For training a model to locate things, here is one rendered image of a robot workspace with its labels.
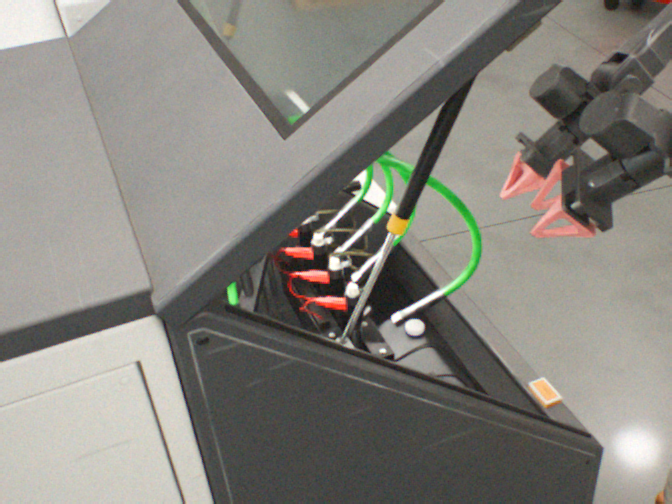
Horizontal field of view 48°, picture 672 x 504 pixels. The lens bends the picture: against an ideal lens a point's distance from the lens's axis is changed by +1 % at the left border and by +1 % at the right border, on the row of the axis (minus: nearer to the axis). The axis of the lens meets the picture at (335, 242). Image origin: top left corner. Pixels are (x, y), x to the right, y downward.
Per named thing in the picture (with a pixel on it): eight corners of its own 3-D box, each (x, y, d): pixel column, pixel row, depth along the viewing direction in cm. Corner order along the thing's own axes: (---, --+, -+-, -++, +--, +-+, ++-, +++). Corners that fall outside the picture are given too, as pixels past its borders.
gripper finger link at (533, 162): (477, 173, 127) (517, 133, 124) (504, 193, 131) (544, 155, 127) (489, 194, 122) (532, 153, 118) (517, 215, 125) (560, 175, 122)
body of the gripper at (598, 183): (566, 209, 92) (619, 180, 87) (565, 152, 98) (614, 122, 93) (601, 235, 94) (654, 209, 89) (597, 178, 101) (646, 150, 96)
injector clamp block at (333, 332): (397, 410, 139) (395, 351, 130) (348, 429, 136) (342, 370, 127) (329, 302, 164) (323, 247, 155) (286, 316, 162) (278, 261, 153)
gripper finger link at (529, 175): (486, 180, 128) (526, 141, 125) (513, 200, 132) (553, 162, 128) (499, 201, 123) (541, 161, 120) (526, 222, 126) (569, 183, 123)
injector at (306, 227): (331, 300, 156) (323, 218, 143) (309, 308, 154) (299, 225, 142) (326, 293, 158) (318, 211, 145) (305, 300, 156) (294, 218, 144)
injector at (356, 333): (380, 377, 137) (375, 290, 125) (356, 386, 136) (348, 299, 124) (374, 367, 140) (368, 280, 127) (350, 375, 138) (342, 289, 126)
